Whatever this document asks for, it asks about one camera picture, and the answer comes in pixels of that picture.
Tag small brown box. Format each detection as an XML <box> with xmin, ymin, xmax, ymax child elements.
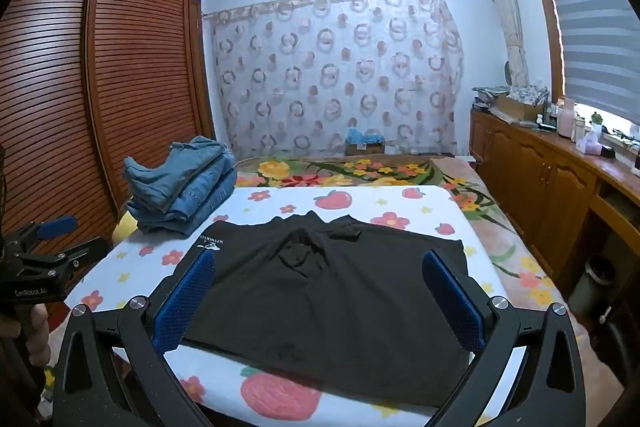
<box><xmin>345</xmin><ymin>141</ymin><xmax>386</xmax><ymax>156</ymax></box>

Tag wooden louvered wardrobe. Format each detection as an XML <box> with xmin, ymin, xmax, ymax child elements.
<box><xmin>0</xmin><ymin>0</ymin><xmax>218</xmax><ymax>303</ymax></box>

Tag grey striped window blind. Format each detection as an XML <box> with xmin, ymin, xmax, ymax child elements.
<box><xmin>527</xmin><ymin>0</ymin><xmax>640</xmax><ymax>128</ymax></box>

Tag person's left hand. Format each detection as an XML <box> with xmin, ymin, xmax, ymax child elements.
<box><xmin>29</xmin><ymin>303</ymin><xmax>52</xmax><ymax>349</ymax></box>

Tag light blue folded jeans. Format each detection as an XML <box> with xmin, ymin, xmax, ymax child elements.
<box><xmin>122</xmin><ymin>136</ymin><xmax>236</xmax><ymax>210</ymax></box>

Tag floral fabric pile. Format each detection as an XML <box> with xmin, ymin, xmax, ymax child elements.
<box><xmin>472</xmin><ymin>83</ymin><xmax>552</xmax><ymax>108</ymax></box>

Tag pink bottle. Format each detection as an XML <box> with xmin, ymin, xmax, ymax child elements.
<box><xmin>557</xmin><ymin>97</ymin><xmax>577</xmax><ymax>138</ymax></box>

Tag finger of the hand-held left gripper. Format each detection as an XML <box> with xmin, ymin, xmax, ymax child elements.
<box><xmin>27</xmin><ymin>236</ymin><xmax>110</xmax><ymax>282</ymax></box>
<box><xmin>10</xmin><ymin>216</ymin><xmax>79</xmax><ymax>254</ymax></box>

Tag blue cloth bundle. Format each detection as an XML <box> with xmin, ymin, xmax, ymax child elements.
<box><xmin>347</xmin><ymin>127</ymin><xmax>384</xmax><ymax>146</ymax></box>

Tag yellow cloth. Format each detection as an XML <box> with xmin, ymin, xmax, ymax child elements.
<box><xmin>112</xmin><ymin>213</ymin><xmax>139</xmax><ymax>249</ymax></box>

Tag circle patterned sheer curtain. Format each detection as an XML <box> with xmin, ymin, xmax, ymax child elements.
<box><xmin>202</xmin><ymin>0</ymin><xmax>466</xmax><ymax>160</ymax></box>

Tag floral bed blanket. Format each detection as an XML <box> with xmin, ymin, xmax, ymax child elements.
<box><xmin>232</xmin><ymin>154</ymin><xmax>576</xmax><ymax>325</ymax></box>

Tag white strawberry print sheet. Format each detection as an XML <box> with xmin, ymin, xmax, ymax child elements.
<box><xmin>45</xmin><ymin>184</ymin><xmax>526</xmax><ymax>427</ymax></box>

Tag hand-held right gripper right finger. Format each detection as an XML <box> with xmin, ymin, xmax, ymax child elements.
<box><xmin>421</xmin><ymin>249</ymin><xmax>588</xmax><ymax>427</ymax></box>

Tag beige tied curtain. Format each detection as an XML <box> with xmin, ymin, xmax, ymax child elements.
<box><xmin>475</xmin><ymin>0</ymin><xmax>531</xmax><ymax>90</ymax></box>

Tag cardboard box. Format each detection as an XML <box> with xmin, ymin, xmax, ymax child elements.
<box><xmin>492</xmin><ymin>93</ymin><xmax>545</xmax><ymax>124</ymax></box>

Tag wooden cabinet counter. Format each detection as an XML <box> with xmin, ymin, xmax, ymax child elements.
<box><xmin>469</xmin><ymin>107</ymin><xmax>640</xmax><ymax>303</ymax></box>

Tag black t-shirt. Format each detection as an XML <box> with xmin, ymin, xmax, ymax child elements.
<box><xmin>181</xmin><ymin>209</ymin><xmax>473</xmax><ymax>408</ymax></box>

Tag grey trash bin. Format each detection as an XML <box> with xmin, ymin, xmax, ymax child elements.
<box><xmin>567</xmin><ymin>254</ymin><xmax>617</xmax><ymax>318</ymax></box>

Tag pink tissue pack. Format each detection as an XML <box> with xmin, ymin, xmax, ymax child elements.
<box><xmin>575</xmin><ymin>129</ymin><xmax>606</xmax><ymax>155</ymax></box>

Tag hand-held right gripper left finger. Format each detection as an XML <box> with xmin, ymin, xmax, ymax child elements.
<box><xmin>50</xmin><ymin>249</ymin><xmax>223</xmax><ymax>427</ymax></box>

